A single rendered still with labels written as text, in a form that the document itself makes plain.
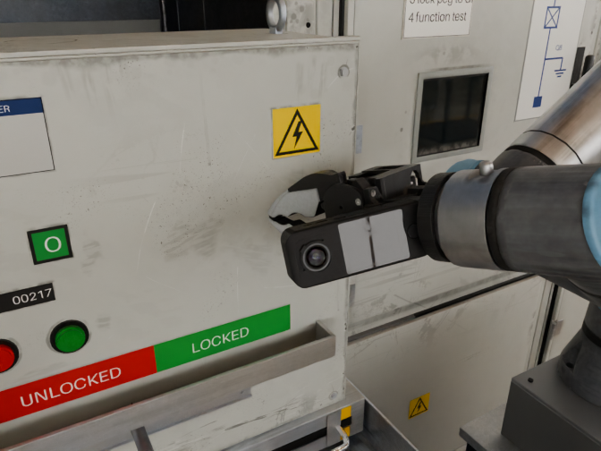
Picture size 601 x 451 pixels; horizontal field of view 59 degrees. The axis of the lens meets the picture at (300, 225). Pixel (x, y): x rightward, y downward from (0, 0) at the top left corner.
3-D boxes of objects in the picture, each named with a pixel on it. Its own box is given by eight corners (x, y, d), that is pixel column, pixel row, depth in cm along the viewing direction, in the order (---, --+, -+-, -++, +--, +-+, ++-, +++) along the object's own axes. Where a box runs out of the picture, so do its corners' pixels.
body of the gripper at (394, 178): (381, 236, 55) (492, 243, 46) (324, 264, 49) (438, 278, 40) (369, 163, 53) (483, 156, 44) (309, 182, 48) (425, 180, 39)
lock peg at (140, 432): (160, 460, 54) (156, 430, 52) (138, 469, 53) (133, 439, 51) (144, 420, 59) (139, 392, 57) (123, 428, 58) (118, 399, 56)
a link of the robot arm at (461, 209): (491, 286, 37) (478, 171, 35) (434, 279, 40) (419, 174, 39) (537, 252, 42) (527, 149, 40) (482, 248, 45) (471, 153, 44)
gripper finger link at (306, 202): (301, 204, 60) (365, 205, 53) (261, 218, 56) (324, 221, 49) (296, 176, 59) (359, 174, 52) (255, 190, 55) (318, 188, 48)
